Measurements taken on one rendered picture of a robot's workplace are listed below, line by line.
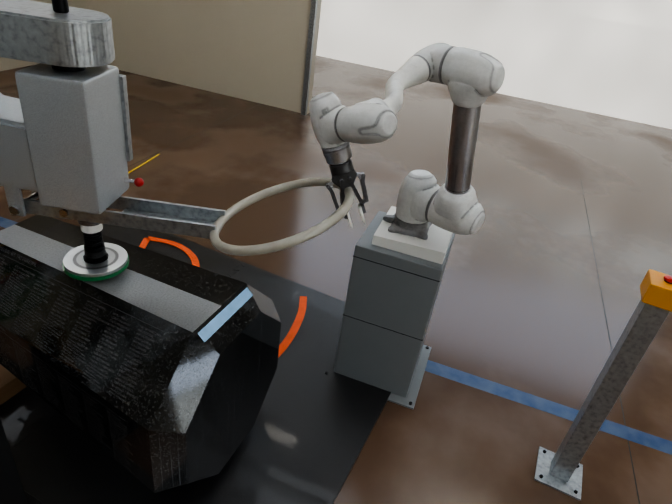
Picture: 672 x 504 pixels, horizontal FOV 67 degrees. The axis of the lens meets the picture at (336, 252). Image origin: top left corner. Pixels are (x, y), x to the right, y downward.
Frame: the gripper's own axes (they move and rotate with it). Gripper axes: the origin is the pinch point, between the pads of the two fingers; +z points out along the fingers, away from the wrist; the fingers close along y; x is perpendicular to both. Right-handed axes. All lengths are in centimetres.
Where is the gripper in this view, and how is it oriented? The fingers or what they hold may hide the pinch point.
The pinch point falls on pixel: (355, 216)
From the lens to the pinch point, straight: 171.6
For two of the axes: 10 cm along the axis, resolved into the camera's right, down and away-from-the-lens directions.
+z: 2.6, 8.4, 4.7
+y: -9.5, 3.0, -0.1
